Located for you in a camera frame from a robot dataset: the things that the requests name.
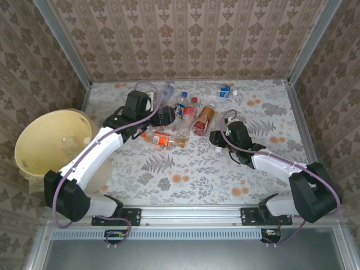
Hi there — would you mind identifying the white slotted cable duct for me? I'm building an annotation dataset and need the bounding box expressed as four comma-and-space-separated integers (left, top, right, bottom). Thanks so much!
51, 228, 264, 240

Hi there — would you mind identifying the aluminium mounting rail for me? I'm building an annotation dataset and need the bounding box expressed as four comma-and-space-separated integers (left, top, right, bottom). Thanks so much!
42, 205, 347, 226

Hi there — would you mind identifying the Coca-Cola plastic bottle red cap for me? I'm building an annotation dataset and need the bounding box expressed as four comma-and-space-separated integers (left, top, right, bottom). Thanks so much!
179, 97, 199, 138

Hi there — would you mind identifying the brown tea plastic bottle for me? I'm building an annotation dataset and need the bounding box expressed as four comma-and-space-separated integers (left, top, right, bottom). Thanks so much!
192, 102, 217, 136

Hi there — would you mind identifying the Pepsi plastic bottle blue cap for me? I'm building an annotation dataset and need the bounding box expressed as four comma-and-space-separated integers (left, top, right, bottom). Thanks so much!
174, 91, 190, 119

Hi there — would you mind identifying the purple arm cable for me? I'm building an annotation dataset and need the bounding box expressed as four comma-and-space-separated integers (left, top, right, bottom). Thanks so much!
219, 109, 343, 248
52, 80, 165, 249

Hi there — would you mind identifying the aluminium frame post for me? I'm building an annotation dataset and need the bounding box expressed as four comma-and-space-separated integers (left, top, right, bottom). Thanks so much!
287, 0, 344, 86
33, 0, 93, 88

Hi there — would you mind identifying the cream round waste bin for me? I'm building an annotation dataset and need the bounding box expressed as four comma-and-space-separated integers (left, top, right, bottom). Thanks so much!
13, 109, 114, 195

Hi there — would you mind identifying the aluminium table edge rail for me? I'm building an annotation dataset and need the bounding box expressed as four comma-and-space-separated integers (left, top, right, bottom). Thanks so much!
282, 79, 347, 223

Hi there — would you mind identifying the Pocari Sweat plastic bottle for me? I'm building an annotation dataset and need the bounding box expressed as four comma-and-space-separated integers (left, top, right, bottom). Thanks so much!
208, 83, 239, 99

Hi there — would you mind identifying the orange label plastic bottle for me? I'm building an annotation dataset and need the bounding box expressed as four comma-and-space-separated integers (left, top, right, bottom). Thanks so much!
139, 131, 187, 149

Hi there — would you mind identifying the clear bottle with pale cap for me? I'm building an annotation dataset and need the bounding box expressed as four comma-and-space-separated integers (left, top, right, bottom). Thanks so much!
162, 82, 176, 105

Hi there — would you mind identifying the clear green label bottle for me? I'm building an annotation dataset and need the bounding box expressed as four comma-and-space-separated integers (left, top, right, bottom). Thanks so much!
60, 136, 82, 158

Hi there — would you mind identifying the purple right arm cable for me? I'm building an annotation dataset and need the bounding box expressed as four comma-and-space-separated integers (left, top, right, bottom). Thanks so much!
219, 109, 343, 248

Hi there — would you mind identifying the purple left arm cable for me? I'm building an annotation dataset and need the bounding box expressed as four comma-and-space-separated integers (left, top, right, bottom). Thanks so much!
52, 80, 165, 249

